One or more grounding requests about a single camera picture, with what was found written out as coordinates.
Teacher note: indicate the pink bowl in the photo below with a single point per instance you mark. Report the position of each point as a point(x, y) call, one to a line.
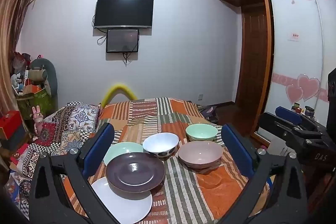
point(199, 153)

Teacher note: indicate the dark jar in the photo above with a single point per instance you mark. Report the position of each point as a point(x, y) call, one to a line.
point(309, 111)

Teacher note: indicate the pink bunny toy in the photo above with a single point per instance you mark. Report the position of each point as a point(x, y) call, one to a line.
point(38, 119)

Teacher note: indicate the striped patchwork blanket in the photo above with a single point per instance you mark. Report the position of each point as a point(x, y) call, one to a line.
point(215, 187)

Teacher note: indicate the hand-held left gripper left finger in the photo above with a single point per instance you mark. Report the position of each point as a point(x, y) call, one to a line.
point(102, 140)

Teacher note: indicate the mint green plate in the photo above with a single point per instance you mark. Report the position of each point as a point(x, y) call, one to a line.
point(118, 150)

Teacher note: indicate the dark box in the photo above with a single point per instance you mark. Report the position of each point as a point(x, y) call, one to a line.
point(13, 144)

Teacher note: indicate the wall socket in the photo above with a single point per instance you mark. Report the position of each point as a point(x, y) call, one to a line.
point(200, 96)

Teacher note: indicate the patterned pillow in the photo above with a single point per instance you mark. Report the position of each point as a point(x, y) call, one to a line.
point(65, 121)

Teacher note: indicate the dark purple plate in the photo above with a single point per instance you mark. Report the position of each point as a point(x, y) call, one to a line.
point(134, 171)

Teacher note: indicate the pile of toys and bags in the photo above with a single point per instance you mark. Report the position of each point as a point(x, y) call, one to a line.
point(19, 74)

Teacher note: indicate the white sliding door with hearts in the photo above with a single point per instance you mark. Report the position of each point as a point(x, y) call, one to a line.
point(288, 56)
point(329, 43)

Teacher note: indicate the small green jar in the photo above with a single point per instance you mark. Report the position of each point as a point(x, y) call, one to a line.
point(296, 105)

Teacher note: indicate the white bowl with dark spots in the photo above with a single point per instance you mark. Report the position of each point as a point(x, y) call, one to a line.
point(160, 142)

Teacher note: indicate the wooden room door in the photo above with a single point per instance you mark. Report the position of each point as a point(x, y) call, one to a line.
point(252, 56)

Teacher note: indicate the mint green bowl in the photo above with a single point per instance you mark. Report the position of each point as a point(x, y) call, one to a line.
point(202, 130)

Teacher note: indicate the yellow foam tube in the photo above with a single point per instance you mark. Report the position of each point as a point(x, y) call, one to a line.
point(118, 87)

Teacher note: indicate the purple bag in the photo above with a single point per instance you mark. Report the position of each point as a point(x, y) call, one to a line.
point(208, 112)

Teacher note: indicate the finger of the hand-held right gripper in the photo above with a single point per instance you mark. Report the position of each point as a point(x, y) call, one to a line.
point(270, 124)
point(287, 112)

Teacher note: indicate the black wall television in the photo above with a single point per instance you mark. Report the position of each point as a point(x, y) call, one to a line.
point(123, 11)

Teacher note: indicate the striped brown curtain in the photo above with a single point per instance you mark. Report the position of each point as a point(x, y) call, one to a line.
point(10, 29)

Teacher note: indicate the white plate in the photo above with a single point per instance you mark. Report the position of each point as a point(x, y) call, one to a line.
point(126, 205)

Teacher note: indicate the green cardboard box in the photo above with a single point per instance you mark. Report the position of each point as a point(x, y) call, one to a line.
point(39, 103)

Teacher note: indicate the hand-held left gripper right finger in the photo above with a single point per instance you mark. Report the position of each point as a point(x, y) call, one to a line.
point(236, 145)

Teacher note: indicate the small black monitor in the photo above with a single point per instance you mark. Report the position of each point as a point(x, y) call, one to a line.
point(122, 40)

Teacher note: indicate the red box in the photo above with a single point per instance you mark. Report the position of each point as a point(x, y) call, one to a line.
point(10, 121)

